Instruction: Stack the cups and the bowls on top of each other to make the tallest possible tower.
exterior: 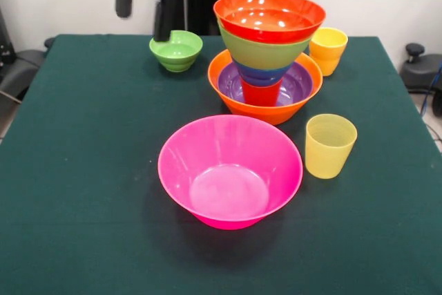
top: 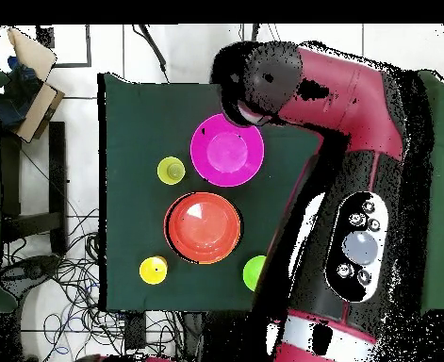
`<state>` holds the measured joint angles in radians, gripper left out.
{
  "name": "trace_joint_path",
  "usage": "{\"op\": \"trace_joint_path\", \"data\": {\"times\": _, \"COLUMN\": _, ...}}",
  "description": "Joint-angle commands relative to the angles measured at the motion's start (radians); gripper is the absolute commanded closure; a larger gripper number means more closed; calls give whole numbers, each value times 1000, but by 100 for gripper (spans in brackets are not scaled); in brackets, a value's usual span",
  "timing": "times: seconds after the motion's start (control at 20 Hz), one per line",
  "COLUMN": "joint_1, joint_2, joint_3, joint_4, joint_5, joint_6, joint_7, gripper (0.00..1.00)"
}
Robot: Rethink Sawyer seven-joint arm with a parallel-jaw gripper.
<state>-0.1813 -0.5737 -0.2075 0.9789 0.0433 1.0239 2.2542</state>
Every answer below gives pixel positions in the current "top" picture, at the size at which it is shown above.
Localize small green plastic bowl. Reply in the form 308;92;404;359
242;255;268;292

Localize cardboard box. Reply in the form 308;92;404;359
6;26;66;144

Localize dark green tablecloth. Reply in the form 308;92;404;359
97;72;321;313

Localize tangle of floor cables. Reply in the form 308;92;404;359
0;206;187;362

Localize orange-yellow plastic cup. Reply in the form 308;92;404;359
139;255;169;286

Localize pale yellow plastic cup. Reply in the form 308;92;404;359
156;156;187;186

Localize black chair base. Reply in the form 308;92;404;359
0;254;62;299

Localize dark blue cloth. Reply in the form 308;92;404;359
0;56;43;131

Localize pink plastic bowl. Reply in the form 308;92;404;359
189;112;265;189

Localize black metal frame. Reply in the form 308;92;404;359
35;24;93;69

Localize black stool frame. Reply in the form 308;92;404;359
0;120;69;255

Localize black power adapter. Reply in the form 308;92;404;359
123;311;148;351

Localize red plastic bowl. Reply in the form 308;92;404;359
163;191;242;265

